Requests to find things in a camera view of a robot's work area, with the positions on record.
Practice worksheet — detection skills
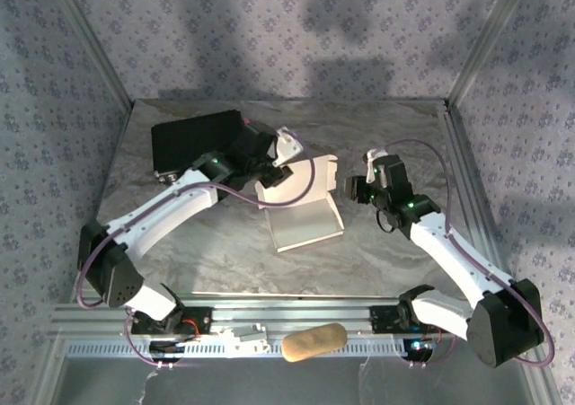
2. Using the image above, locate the white paper box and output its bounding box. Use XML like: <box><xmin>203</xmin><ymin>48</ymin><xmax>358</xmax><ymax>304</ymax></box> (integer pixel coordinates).
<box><xmin>253</xmin><ymin>153</ymin><xmax>345</xmax><ymax>254</ymax></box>

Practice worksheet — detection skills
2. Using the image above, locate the black ribbed aluminium case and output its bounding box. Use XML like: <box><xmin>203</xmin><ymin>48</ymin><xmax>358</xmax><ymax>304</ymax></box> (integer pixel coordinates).
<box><xmin>150</xmin><ymin>110</ymin><xmax>252</xmax><ymax>186</ymax></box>

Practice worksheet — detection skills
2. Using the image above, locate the black controller board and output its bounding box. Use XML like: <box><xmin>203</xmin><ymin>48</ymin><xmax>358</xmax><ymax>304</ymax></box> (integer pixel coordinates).
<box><xmin>147</xmin><ymin>339</ymin><xmax>186</xmax><ymax>365</ymax></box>
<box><xmin>401</xmin><ymin>337</ymin><xmax>436</xmax><ymax>362</ymax></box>

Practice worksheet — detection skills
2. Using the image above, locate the tan oval sponge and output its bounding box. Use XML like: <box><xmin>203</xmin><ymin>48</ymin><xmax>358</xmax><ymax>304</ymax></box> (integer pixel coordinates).
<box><xmin>281</xmin><ymin>322</ymin><xmax>349</xmax><ymax>364</ymax></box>

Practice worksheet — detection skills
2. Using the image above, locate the white grey plastic clip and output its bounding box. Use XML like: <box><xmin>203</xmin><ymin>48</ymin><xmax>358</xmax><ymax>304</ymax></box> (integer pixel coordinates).
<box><xmin>218</xmin><ymin>323</ymin><xmax>269</xmax><ymax>346</ymax></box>

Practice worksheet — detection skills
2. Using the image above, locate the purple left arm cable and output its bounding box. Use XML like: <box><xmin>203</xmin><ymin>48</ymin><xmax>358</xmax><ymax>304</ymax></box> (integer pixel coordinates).
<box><xmin>76</xmin><ymin>128</ymin><xmax>315</xmax><ymax>371</ymax></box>

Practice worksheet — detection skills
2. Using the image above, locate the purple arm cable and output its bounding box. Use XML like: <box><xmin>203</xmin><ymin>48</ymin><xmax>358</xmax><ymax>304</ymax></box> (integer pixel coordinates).
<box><xmin>379</xmin><ymin>138</ymin><xmax>556</xmax><ymax>370</ymax></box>
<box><xmin>76</xmin><ymin>128</ymin><xmax>315</xmax><ymax>371</ymax></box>

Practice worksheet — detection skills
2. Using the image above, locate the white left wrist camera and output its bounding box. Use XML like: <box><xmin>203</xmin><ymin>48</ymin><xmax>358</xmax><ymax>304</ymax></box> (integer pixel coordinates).
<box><xmin>270</xmin><ymin>127</ymin><xmax>301</xmax><ymax>167</ymax></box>

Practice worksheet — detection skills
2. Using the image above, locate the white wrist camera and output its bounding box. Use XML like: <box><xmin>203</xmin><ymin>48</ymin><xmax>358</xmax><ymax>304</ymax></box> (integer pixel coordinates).
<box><xmin>362</xmin><ymin>149</ymin><xmax>393</xmax><ymax>186</ymax></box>
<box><xmin>270</xmin><ymin>127</ymin><xmax>301</xmax><ymax>167</ymax></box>

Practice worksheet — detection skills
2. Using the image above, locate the black cable loop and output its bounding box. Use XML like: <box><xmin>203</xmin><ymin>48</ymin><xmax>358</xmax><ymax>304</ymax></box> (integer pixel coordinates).
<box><xmin>376</xmin><ymin>207</ymin><xmax>397</xmax><ymax>234</ymax></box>

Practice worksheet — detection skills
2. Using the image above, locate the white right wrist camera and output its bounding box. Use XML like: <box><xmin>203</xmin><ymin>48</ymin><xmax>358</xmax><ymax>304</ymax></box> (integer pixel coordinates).
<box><xmin>362</xmin><ymin>149</ymin><xmax>393</xmax><ymax>186</ymax></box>

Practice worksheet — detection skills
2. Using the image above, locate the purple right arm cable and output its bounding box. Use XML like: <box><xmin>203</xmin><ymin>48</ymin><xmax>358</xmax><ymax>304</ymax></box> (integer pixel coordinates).
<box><xmin>379</xmin><ymin>138</ymin><xmax>556</xmax><ymax>370</ymax></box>

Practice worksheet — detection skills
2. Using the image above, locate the aluminium side rail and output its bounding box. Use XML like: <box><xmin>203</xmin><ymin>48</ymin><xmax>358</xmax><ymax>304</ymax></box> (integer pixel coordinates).
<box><xmin>438</xmin><ymin>101</ymin><xmax>513</xmax><ymax>285</ymax></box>

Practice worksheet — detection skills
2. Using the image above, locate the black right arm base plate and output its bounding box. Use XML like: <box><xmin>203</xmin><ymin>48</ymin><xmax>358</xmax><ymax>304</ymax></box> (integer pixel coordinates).
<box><xmin>368</xmin><ymin>304</ymin><xmax>450</xmax><ymax>335</ymax></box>

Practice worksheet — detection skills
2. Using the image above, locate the wide aluminium base rail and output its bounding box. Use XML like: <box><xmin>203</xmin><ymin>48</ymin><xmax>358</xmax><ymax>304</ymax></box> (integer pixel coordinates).
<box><xmin>49</xmin><ymin>291</ymin><xmax>471</xmax><ymax>339</ymax></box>

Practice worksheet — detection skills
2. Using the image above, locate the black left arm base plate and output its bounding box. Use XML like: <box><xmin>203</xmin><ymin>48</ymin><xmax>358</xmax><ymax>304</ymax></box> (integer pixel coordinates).
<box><xmin>129</xmin><ymin>305</ymin><xmax>212</xmax><ymax>337</ymax></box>

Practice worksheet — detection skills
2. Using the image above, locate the aluminium frame post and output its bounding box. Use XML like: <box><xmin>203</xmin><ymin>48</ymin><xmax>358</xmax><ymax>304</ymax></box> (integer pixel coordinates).
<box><xmin>444</xmin><ymin>0</ymin><xmax>535</xmax><ymax>105</ymax></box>
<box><xmin>44</xmin><ymin>0</ymin><xmax>136</xmax><ymax>110</ymax></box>

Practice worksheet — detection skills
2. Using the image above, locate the white slotted cable duct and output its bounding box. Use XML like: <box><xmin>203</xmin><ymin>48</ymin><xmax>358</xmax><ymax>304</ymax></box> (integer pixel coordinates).
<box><xmin>65</xmin><ymin>336</ymin><xmax>450</xmax><ymax>360</ymax></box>

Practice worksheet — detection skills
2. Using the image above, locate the aluminium frame leg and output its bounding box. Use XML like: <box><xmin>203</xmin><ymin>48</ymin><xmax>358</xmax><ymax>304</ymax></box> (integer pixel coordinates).
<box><xmin>523</xmin><ymin>364</ymin><xmax>565</xmax><ymax>405</ymax></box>
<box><xmin>31</xmin><ymin>338</ymin><xmax>68</xmax><ymax>405</ymax></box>

